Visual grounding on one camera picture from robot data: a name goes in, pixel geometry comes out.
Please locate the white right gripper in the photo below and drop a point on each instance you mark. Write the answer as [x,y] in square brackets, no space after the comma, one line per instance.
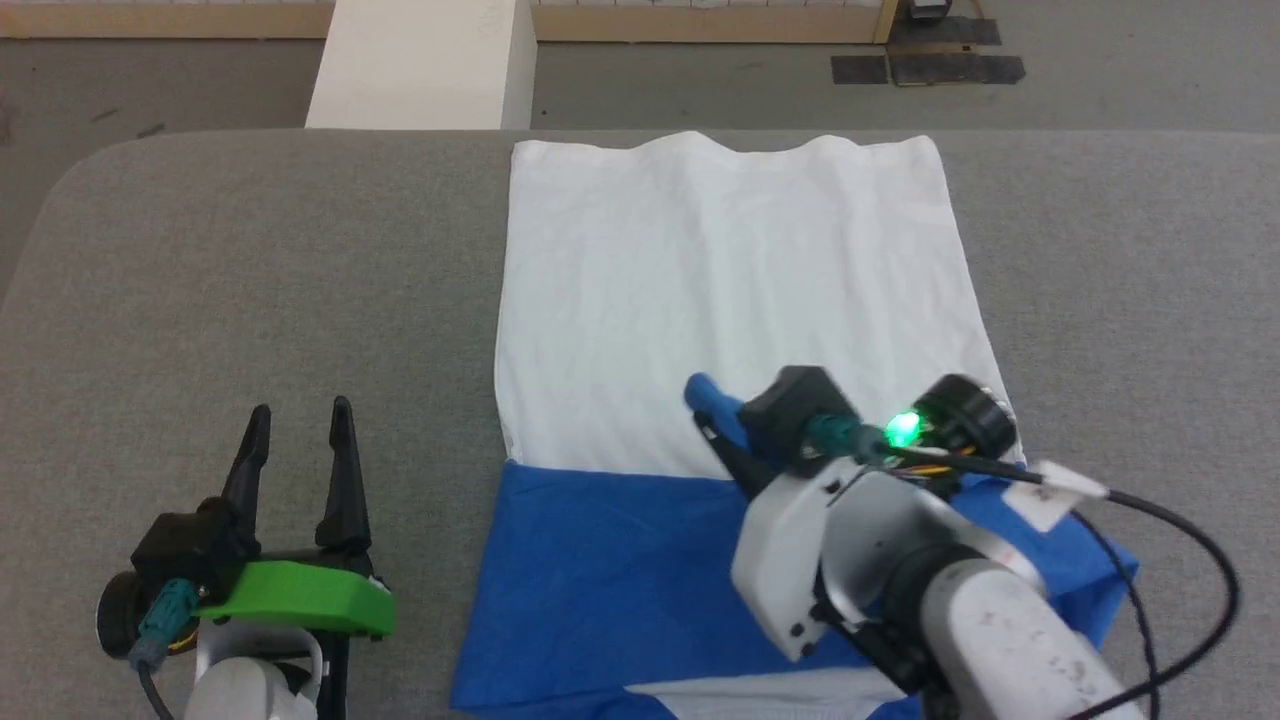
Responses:
[800,550]

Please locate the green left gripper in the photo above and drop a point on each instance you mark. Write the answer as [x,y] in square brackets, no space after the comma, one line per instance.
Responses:
[300,595]

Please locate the blue and white garment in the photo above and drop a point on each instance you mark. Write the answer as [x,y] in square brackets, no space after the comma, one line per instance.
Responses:
[720,300]

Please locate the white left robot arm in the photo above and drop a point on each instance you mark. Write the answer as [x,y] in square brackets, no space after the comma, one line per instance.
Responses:
[255,680]

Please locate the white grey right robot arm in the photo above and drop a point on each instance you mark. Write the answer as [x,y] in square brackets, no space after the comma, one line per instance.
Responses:
[990,620]

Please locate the grey fabric sofa surface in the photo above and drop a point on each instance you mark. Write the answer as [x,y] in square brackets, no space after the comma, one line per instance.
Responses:
[250,280]

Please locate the small black floor mat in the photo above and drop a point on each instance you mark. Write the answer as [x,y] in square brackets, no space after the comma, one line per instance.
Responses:
[860,69]

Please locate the white pillar block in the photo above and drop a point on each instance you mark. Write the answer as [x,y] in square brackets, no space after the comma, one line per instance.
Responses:
[420,65]

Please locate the wooden baseboard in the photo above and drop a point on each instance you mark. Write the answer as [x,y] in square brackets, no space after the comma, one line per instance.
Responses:
[700,22]
[160,20]

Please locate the long black floor mat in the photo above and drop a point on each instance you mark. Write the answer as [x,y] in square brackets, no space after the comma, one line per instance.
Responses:
[955,69]

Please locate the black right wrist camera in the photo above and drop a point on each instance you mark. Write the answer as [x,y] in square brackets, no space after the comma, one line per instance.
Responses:
[795,415]

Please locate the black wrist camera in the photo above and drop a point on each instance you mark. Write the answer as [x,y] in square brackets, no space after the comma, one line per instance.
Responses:
[795,415]
[190,555]

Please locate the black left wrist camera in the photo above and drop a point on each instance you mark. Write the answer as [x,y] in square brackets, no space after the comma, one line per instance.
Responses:
[190,555]

